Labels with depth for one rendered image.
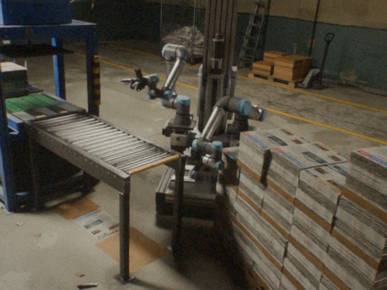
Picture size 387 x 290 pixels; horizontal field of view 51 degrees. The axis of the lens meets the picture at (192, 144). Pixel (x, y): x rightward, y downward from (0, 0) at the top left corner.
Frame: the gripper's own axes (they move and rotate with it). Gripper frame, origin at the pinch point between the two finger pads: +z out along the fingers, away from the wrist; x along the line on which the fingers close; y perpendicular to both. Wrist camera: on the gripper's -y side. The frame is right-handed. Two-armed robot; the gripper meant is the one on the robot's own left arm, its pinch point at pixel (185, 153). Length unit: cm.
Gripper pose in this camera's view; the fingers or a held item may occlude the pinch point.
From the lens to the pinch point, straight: 299.5
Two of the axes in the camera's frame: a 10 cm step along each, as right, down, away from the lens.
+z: -7.3, -3.0, 6.2
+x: -6.8, 2.3, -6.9
